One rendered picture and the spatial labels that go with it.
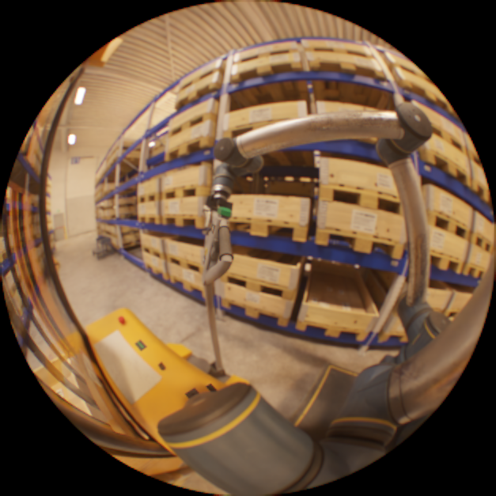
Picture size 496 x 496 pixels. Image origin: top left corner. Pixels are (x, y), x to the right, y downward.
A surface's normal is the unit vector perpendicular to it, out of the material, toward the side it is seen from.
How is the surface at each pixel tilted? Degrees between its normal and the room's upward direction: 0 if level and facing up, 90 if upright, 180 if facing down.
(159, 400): 0
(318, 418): 0
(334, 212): 90
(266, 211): 90
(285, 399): 0
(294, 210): 90
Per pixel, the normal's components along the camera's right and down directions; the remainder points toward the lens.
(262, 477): 0.14, -0.72
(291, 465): 0.44, -0.79
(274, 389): 0.04, -0.96
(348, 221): -0.44, 0.24
